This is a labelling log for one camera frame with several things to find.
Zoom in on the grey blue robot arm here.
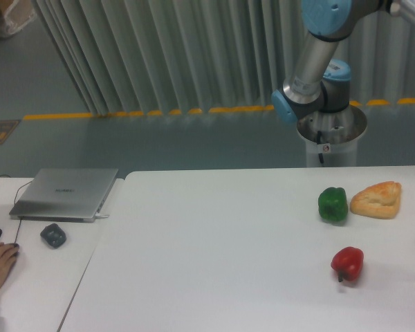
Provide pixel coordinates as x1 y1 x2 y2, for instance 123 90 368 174
271 1 392 123

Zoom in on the green bell pepper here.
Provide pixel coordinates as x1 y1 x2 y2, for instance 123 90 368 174
317 187 348 223

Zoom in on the red bell pepper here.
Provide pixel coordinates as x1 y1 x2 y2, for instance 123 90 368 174
331 247 364 282

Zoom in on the black computer mouse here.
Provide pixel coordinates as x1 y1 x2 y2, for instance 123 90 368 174
6 243 20 259

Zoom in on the black remote controller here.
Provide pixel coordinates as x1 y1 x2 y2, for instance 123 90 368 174
40 223 67 249

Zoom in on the silver closed laptop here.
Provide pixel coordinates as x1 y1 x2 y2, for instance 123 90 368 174
9 168 118 221

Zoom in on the white usb plug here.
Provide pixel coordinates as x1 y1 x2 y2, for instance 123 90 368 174
95 214 110 219

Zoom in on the grey pleated curtain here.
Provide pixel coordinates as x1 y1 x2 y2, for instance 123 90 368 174
33 1 415 116

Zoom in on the triangular bread pastry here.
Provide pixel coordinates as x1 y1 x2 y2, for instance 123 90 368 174
350 181 402 219

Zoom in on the black mouse cable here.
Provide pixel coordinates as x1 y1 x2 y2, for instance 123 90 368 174
0 174 38 245

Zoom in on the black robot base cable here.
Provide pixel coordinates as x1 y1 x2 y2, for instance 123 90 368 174
316 129 324 167

